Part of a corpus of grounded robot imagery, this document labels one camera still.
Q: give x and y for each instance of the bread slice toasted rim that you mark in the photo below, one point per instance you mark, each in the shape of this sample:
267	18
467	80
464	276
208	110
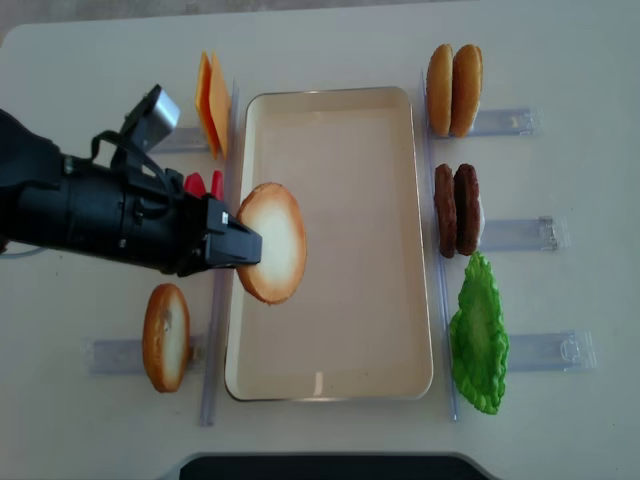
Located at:
272	211

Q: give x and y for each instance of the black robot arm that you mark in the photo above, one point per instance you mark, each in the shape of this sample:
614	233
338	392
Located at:
62	202

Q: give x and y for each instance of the brown meat patty left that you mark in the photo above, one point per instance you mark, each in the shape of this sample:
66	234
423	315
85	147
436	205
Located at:
446	210

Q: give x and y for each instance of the golden bun left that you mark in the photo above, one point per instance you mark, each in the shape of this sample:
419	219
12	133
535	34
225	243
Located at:
439	80

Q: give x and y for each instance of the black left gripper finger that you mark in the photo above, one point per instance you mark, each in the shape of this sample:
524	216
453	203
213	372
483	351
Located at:
228	242

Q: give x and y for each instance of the clear holder under patties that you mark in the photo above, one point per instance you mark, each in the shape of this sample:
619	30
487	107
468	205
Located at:
545	233

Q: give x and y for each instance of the golden bun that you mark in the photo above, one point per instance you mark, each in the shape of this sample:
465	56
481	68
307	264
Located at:
466	89
439	80

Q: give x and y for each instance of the green lettuce leaf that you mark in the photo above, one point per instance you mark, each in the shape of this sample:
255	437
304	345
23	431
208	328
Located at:
479	341

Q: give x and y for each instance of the red tomato slice outer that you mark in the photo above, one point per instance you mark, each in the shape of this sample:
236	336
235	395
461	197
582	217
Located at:
194	185

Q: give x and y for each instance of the orange cheese slice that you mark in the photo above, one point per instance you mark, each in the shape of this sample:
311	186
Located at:
202	104
220	104

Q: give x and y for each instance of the left clear acrylic rail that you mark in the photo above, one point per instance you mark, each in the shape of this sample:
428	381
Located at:
223	278

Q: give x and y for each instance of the black base at bottom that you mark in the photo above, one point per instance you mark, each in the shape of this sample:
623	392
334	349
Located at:
320	466

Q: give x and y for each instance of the clear holder under cheese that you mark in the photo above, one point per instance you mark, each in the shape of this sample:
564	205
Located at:
182	140

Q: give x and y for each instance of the clear holder under bread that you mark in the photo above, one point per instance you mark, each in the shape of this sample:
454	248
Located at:
124	357

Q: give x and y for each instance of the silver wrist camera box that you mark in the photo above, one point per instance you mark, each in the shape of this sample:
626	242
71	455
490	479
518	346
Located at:
153	119

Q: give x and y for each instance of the brown meat patty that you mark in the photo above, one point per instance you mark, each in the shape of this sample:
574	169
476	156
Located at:
446	210
468	211

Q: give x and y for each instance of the brown meat patty right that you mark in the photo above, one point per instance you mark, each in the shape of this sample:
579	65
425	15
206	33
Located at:
468	211

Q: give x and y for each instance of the clear acrylic rail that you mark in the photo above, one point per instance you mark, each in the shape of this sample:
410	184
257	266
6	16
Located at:
440	273
223	278

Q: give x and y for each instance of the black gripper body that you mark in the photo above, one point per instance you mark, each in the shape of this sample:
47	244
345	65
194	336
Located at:
162	226

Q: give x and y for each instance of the right clear acrylic rail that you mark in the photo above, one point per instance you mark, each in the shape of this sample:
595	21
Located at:
440	273

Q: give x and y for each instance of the clear holder under lettuce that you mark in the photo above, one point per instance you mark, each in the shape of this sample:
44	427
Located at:
567	351

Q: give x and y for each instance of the orange cheese slice inner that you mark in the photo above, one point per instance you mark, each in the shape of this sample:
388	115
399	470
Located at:
220	104

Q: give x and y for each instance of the orange cheese slice outer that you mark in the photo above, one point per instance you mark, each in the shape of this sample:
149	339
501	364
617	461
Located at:
202	104

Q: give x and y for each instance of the cream rectangular tray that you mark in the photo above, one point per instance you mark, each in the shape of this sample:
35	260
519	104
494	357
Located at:
358	325

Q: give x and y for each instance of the golden bun right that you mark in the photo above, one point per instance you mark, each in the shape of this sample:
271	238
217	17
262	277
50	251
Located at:
466	89

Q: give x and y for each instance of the clear holder under buns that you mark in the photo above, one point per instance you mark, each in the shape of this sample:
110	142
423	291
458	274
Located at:
507	122

